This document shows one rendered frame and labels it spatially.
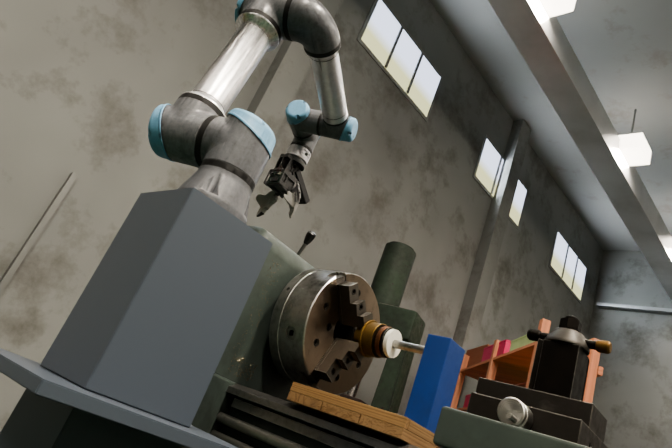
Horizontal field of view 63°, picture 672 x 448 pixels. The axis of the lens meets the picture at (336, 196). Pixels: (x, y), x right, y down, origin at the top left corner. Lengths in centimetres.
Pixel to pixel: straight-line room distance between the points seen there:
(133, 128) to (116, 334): 379
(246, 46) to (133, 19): 357
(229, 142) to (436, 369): 66
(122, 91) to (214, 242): 373
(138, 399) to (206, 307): 18
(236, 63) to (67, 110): 326
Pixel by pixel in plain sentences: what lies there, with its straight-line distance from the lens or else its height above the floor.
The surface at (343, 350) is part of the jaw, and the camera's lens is 142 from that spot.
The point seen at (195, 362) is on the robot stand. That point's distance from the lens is 99.
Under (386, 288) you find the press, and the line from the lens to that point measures 535.
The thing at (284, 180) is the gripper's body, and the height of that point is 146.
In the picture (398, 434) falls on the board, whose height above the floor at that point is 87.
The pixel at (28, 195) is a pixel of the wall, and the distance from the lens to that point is 433.
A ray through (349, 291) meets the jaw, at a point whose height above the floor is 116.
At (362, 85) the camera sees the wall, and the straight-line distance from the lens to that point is 642.
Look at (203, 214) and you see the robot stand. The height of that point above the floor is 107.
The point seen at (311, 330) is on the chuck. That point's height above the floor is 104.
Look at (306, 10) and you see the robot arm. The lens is 138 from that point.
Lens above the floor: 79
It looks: 24 degrees up
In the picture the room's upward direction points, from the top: 23 degrees clockwise
